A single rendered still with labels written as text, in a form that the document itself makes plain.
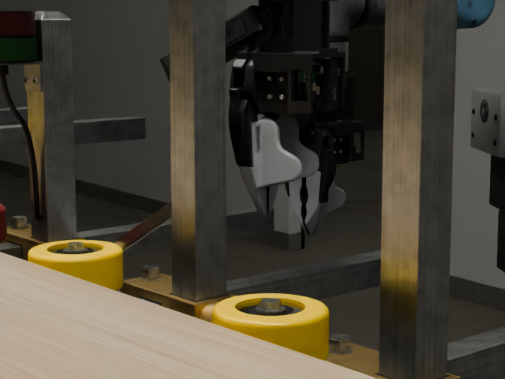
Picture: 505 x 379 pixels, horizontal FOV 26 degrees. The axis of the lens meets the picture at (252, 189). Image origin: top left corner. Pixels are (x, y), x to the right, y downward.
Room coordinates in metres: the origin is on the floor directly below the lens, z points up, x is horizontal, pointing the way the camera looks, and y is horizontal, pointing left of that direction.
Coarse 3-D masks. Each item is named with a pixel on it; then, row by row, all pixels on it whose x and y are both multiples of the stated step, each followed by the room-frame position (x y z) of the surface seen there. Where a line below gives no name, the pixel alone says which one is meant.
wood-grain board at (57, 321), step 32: (0, 256) 0.91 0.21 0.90; (0, 288) 0.80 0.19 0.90; (32, 288) 0.80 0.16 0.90; (64, 288) 0.80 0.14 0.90; (96, 288) 0.80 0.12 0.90; (0, 320) 0.71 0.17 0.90; (32, 320) 0.71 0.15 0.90; (64, 320) 0.71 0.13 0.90; (96, 320) 0.71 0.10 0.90; (128, 320) 0.71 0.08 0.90; (160, 320) 0.71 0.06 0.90; (192, 320) 0.71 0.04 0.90; (0, 352) 0.64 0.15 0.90; (32, 352) 0.64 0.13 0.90; (64, 352) 0.64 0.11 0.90; (96, 352) 0.64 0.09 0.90; (128, 352) 0.64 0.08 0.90; (160, 352) 0.64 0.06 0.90; (192, 352) 0.64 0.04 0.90; (224, 352) 0.64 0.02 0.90; (256, 352) 0.64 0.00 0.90; (288, 352) 0.64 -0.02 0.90
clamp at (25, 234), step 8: (8, 232) 1.17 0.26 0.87; (16, 232) 1.16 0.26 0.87; (24, 232) 1.16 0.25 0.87; (8, 240) 1.16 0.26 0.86; (16, 240) 1.15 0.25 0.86; (24, 240) 1.14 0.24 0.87; (32, 240) 1.13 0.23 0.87; (40, 240) 1.12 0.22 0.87; (64, 240) 1.12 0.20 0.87; (24, 248) 1.14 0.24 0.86; (24, 256) 1.14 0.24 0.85
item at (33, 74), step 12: (0, 12) 1.08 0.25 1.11; (12, 12) 1.08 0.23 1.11; (24, 12) 1.09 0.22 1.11; (0, 36) 1.08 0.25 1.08; (12, 36) 1.08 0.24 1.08; (24, 36) 1.09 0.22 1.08; (0, 72) 1.10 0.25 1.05; (24, 72) 1.14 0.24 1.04; (36, 72) 1.12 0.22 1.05; (24, 84) 1.14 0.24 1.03; (36, 84) 1.12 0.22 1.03; (12, 108) 1.11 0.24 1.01; (24, 120) 1.11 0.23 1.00; (36, 168) 1.12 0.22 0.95; (36, 180) 1.12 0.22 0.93; (36, 192) 1.12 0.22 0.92; (36, 204) 1.12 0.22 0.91; (36, 216) 1.12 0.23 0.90
